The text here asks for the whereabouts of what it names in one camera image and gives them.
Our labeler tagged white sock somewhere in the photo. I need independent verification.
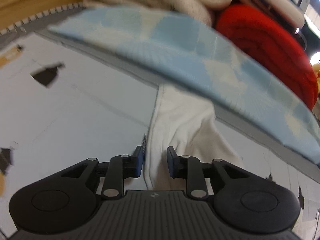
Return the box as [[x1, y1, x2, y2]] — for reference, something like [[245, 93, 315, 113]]
[[144, 84, 244, 191]]

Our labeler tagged light blue folded sheet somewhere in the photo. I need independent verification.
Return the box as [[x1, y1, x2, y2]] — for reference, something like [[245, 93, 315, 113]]
[[49, 7, 319, 164]]

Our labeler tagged red folded blanket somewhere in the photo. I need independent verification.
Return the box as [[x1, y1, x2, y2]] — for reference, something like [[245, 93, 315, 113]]
[[215, 4, 318, 109]]

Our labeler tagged yellow plush toy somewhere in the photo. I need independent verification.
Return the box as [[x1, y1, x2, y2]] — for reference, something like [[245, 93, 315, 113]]
[[312, 63, 320, 83]]

